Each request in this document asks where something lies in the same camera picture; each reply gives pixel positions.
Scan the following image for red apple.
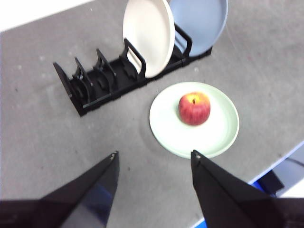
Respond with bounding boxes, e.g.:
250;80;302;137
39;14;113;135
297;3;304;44
178;92;211;126

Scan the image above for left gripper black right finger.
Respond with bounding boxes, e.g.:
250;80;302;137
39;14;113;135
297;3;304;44
190;149;304;228

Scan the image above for black plate rack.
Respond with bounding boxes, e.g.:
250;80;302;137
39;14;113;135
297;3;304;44
52;23;213;117

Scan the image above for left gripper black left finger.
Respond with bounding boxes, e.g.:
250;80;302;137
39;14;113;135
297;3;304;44
0;151;119;228

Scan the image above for cream white plate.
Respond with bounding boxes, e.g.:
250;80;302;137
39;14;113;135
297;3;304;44
122;0;176;78

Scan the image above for blue plate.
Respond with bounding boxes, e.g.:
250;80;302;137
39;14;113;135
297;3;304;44
167;0;228;57

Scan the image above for green plate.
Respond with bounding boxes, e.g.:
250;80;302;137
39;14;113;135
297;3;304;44
149;81;240;160

